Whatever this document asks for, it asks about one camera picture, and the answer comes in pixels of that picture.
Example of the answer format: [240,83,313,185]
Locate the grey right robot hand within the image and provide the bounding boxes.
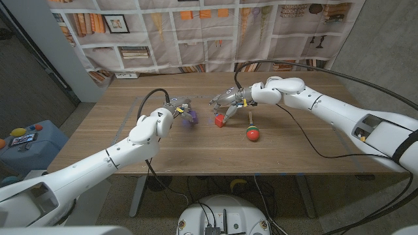
[208,87,257,125]

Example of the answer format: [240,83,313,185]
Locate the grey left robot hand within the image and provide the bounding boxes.
[163,97,197,123]

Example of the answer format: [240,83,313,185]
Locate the red magnetic cube block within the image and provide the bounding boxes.
[214,113,227,129]

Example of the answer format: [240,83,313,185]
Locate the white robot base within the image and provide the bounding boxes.
[176,195,271,235]

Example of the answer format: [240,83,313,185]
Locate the red green wooden maraca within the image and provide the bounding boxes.
[246,111,261,142]

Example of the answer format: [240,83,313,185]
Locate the yellow banana toy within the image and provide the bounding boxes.
[229,178,248,193]

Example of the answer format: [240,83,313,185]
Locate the white power strip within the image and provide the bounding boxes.
[114,72,140,80]

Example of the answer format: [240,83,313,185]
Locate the printed bookshelf backdrop cloth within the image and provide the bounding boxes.
[47,0,366,82]

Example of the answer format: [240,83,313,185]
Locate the black round floor fan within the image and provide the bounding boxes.
[146,175,173,192]

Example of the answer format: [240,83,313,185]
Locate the grey table leg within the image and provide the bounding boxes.
[129,175,148,218]
[295,174,317,219]

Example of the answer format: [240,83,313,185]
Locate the blue-grey ottoman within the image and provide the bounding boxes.
[0,119,69,177]

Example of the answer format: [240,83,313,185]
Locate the black smartphone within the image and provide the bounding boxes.
[8,133,39,148]

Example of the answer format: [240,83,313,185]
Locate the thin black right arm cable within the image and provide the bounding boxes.
[276,104,393,160]

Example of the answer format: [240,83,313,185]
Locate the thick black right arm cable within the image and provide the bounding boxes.
[234,59,418,235]

